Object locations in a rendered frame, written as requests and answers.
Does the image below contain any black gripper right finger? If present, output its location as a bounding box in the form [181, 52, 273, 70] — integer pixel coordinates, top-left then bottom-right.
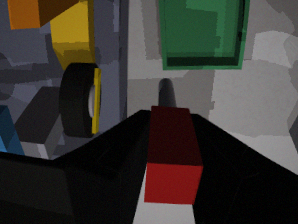
[190, 113, 298, 224]

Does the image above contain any green tray floor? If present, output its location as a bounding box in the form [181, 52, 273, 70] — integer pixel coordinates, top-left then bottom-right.
[165, 0, 239, 57]

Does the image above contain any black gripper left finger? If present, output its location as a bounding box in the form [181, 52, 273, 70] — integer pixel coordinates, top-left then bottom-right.
[0, 109, 152, 224]

